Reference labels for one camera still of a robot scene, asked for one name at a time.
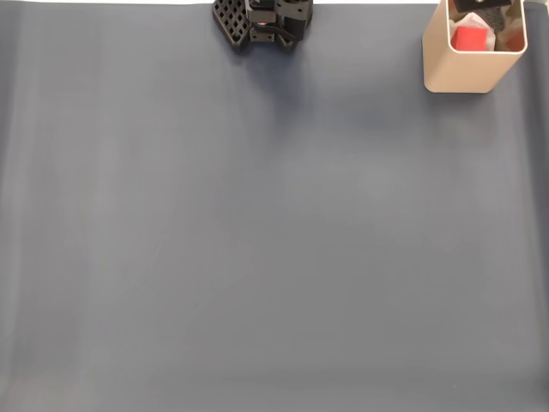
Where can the red cube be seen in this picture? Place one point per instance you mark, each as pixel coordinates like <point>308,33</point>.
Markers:
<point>469,38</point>

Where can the beige rectangular box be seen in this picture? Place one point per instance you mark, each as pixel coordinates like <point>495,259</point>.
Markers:
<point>454,73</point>

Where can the white crumpled paper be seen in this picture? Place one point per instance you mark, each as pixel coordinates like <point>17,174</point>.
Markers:
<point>472,19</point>

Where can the dark grey mat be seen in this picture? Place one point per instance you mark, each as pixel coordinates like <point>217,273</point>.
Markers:
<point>257,236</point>

